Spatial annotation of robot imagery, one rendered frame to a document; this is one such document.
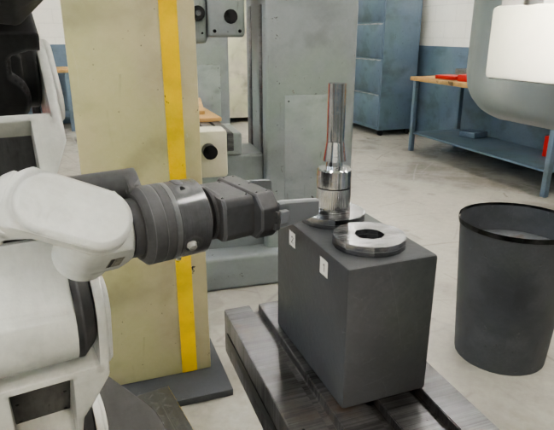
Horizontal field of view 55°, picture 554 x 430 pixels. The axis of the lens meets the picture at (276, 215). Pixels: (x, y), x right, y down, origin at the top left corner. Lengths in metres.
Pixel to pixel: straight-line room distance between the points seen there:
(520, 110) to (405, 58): 7.40
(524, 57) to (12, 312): 0.64
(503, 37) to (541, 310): 2.18
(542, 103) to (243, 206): 0.39
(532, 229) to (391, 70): 5.21
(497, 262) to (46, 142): 1.84
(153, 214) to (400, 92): 7.23
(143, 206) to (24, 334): 0.25
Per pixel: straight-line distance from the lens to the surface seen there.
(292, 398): 0.71
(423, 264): 0.65
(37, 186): 0.55
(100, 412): 1.06
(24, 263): 0.75
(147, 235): 0.57
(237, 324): 0.86
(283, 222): 0.62
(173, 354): 2.28
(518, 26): 0.25
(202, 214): 0.59
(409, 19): 7.72
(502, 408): 2.34
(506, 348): 2.45
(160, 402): 1.59
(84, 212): 0.54
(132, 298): 2.13
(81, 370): 0.83
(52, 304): 0.74
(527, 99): 0.30
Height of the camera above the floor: 1.36
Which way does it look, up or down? 19 degrees down
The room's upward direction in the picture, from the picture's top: straight up
